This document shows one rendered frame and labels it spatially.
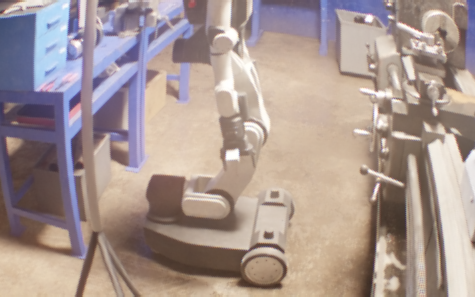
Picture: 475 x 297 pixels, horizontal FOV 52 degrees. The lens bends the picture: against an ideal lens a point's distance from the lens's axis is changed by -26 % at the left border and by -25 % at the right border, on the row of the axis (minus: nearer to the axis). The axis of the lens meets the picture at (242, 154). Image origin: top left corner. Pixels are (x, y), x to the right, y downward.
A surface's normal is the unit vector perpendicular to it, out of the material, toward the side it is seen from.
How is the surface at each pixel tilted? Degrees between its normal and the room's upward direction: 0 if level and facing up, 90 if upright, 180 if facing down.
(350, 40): 90
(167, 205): 90
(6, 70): 90
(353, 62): 90
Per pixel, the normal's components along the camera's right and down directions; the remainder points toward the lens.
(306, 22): -0.18, 0.42
